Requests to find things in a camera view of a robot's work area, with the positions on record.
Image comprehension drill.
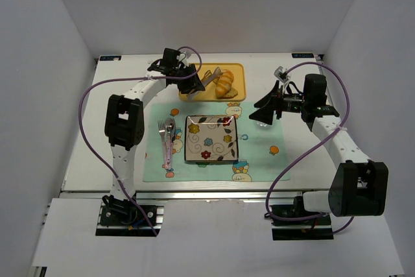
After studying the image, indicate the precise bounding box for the glazed orange donut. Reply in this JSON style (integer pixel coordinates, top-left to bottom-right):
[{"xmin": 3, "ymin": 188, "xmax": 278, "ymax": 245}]
[{"xmin": 220, "ymin": 69, "xmax": 233, "ymax": 79}]

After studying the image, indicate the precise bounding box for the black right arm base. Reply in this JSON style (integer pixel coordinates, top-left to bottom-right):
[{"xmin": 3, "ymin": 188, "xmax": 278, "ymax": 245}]
[{"xmin": 264, "ymin": 195, "xmax": 334, "ymax": 241}]

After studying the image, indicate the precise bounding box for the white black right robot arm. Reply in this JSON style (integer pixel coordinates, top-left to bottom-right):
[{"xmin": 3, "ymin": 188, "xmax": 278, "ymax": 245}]
[{"xmin": 249, "ymin": 74, "xmax": 388, "ymax": 217}]

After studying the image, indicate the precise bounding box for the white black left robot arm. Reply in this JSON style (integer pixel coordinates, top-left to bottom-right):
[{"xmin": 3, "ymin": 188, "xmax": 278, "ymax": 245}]
[{"xmin": 104, "ymin": 47, "xmax": 205, "ymax": 200}]

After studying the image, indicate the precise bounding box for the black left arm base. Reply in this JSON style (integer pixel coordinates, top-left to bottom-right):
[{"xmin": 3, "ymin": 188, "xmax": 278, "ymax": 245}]
[{"xmin": 95, "ymin": 195, "xmax": 161, "ymax": 237}]

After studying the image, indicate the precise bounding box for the striped croissant bread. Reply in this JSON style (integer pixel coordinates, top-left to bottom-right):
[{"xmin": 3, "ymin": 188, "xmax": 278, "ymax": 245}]
[{"xmin": 215, "ymin": 71, "xmax": 234, "ymax": 98}]

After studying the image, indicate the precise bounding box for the small brown bread slice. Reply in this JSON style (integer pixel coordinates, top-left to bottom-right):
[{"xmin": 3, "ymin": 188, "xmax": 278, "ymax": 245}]
[{"xmin": 222, "ymin": 88, "xmax": 239, "ymax": 99}]

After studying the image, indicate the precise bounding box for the clear drinking glass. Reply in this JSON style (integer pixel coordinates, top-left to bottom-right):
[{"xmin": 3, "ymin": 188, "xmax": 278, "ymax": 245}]
[{"xmin": 257, "ymin": 122, "xmax": 268, "ymax": 128}]

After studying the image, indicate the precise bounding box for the yellow plastic tray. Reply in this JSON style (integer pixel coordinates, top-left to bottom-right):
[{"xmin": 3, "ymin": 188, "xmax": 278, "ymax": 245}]
[{"xmin": 190, "ymin": 63, "xmax": 246, "ymax": 102}]

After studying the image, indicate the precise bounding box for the mint cartoon placemat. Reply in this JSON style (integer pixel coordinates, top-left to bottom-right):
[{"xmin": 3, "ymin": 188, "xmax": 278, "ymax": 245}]
[{"xmin": 143, "ymin": 102, "xmax": 288, "ymax": 182}]

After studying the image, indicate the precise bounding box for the floral square ceramic plate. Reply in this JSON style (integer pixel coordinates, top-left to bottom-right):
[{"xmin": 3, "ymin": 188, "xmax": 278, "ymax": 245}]
[{"xmin": 184, "ymin": 115, "xmax": 239, "ymax": 163}]

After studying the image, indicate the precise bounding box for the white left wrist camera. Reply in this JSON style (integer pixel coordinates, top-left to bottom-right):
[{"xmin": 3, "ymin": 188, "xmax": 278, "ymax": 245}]
[{"xmin": 179, "ymin": 51, "xmax": 191, "ymax": 63}]

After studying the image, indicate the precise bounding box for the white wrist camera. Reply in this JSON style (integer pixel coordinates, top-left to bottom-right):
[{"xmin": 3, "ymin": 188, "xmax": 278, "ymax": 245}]
[
  {"xmin": 274, "ymin": 66, "xmax": 291, "ymax": 86},
  {"xmin": 179, "ymin": 51, "xmax": 191, "ymax": 63}
]

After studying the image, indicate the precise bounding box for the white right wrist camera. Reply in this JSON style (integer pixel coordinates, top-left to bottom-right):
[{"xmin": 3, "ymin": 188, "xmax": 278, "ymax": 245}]
[{"xmin": 274, "ymin": 66, "xmax": 291, "ymax": 86}]

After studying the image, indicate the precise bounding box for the silver spoon pink handle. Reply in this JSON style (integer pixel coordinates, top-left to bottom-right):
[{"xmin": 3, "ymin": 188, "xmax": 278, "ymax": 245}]
[{"xmin": 164, "ymin": 118, "xmax": 176, "ymax": 171}]

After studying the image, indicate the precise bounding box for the silver fork pink handle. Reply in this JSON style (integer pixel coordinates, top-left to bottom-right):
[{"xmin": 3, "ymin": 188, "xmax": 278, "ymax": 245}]
[{"xmin": 158, "ymin": 120, "xmax": 169, "ymax": 169}]

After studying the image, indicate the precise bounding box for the silver knife pink handle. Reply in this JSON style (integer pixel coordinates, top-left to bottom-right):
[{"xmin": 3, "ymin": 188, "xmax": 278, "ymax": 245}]
[{"xmin": 167, "ymin": 119, "xmax": 176, "ymax": 166}]

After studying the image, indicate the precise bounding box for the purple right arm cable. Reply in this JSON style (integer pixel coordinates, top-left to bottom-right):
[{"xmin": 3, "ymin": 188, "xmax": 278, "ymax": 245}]
[{"xmin": 265, "ymin": 63, "xmax": 356, "ymax": 235}]

